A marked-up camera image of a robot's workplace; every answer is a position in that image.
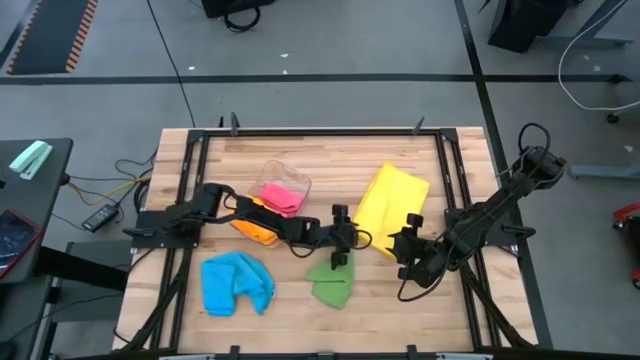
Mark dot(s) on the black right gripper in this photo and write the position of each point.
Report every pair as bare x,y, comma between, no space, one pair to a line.
420,257

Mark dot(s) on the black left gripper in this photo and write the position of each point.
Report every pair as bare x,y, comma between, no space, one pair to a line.
340,237

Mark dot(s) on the yellow microfiber towel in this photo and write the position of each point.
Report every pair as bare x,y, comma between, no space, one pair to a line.
390,205

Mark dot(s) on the green microfiber towel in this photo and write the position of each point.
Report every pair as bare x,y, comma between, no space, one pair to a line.
332,287

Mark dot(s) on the pink microfiber towel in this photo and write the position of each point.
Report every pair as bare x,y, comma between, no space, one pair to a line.
282,197

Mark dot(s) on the orange microfiber towel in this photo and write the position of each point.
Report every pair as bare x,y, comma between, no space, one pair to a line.
255,231

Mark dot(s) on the clear plastic bin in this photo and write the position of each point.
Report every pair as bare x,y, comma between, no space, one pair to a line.
280,172

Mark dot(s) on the blue microfiber towel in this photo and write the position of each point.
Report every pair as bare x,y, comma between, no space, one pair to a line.
235,280

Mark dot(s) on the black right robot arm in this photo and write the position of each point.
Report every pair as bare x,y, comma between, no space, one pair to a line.
500,200

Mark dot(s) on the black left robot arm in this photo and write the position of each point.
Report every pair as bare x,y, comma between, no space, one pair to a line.
220,200

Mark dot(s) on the black table clamp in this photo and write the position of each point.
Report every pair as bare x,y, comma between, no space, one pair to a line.
419,125

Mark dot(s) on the grey metal desk foot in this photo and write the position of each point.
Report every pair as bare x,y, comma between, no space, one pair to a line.
590,38
605,172

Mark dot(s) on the red wheeled cart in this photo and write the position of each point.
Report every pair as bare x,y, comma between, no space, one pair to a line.
627,212

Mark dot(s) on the black power adapter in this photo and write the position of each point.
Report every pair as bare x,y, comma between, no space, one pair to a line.
100,217

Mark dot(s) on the black caster wheel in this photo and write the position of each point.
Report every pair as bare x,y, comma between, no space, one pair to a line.
613,118

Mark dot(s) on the black computer tower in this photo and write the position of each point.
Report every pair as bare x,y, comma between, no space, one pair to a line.
235,7

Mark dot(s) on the black equipment cabinet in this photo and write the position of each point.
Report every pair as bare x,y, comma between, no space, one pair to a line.
525,22

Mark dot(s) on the grey desk base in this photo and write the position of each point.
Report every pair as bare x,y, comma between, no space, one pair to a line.
90,305

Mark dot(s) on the black side desk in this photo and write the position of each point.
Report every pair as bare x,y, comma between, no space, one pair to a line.
50,200

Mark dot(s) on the mint green stapler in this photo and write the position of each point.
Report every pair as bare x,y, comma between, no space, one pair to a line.
30,159

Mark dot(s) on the smartphone in red case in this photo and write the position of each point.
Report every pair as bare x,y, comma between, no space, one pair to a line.
17,242

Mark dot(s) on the black mat with orange stripes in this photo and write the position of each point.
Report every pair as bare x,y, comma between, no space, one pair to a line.
45,35

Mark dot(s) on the black aluminium table frame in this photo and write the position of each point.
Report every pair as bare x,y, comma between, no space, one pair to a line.
325,133

